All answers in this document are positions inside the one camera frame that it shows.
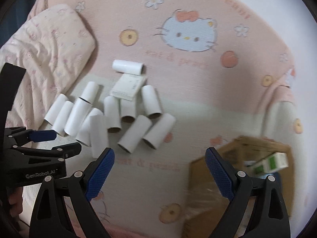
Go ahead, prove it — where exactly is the white paper box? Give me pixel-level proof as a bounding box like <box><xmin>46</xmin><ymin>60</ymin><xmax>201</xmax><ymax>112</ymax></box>
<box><xmin>110</xmin><ymin>73</ymin><xmax>147</xmax><ymax>101</ymax></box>

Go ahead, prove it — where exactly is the brown cardboard box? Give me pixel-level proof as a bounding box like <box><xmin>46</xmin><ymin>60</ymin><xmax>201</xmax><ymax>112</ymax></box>
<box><xmin>182</xmin><ymin>136</ymin><xmax>294</xmax><ymax>237</ymax></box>

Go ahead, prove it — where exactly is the flattened white tube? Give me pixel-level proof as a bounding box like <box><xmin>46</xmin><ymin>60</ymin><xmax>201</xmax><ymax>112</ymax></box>
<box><xmin>90</xmin><ymin>115</ymin><xmax>109</xmax><ymax>158</ymax></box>

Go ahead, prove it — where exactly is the white tube under box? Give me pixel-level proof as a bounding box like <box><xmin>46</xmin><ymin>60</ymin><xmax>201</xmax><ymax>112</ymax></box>
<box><xmin>120</xmin><ymin>99</ymin><xmax>137</xmax><ymax>123</ymax></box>

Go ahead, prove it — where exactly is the white tube top horizontal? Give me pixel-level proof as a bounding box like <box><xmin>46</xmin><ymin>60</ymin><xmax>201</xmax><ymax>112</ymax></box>
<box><xmin>112</xmin><ymin>60</ymin><xmax>143</xmax><ymax>75</ymax></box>

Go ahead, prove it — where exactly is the green white carton box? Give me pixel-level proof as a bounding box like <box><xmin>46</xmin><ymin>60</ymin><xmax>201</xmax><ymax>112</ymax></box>
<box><xmin>247</xmin><ymin>152</ymin><xmax>288</xmax><ymax>177</ymax></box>

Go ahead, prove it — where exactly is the pink Hello Kitty bedsheet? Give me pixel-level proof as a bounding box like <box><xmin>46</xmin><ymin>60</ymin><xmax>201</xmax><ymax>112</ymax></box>
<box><xmin>29</xmin><ymin>0</ymin><xmax>304</xmax><ymax>237</ymax></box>

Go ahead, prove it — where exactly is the long white nested tube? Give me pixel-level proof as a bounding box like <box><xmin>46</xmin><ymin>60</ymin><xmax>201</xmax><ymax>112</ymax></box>
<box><xmin>64</xmin><ymin>81</ymin><xmax>99</xmax><ymax>136</ymax></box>

